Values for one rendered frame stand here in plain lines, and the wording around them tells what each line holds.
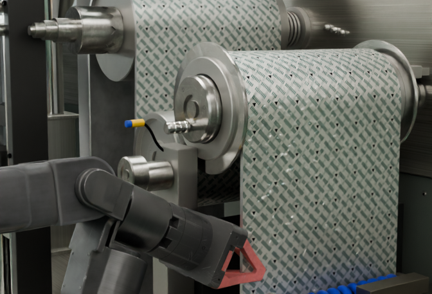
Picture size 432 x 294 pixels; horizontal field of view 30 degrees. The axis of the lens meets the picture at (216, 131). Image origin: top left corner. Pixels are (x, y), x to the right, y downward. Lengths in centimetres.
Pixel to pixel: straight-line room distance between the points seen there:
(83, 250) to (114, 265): 3
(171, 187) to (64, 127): 68
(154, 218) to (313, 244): 23
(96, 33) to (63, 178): 39
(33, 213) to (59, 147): 87
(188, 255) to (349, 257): 24
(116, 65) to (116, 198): 41
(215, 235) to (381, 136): 27
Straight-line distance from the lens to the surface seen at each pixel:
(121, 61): 110
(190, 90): 89
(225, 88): 86
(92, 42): 107
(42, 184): 71
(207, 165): 91
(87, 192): 72
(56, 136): 157
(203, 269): 82
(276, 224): 90
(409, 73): 101
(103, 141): 120
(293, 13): 127
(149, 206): 78
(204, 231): 82
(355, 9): 119
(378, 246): 101
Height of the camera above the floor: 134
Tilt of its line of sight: 8 degrees down
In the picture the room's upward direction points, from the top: straight up
